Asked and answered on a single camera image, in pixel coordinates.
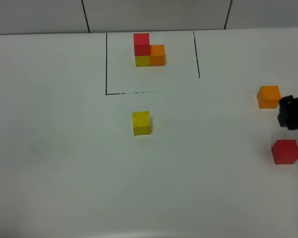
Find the yellow template block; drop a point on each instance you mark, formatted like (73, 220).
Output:
(142, 61)

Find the orange template block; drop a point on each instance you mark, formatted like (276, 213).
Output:
(157, 55)

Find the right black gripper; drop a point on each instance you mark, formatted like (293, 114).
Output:
(288, 112)

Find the red template block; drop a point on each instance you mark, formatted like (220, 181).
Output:
(141, 44)

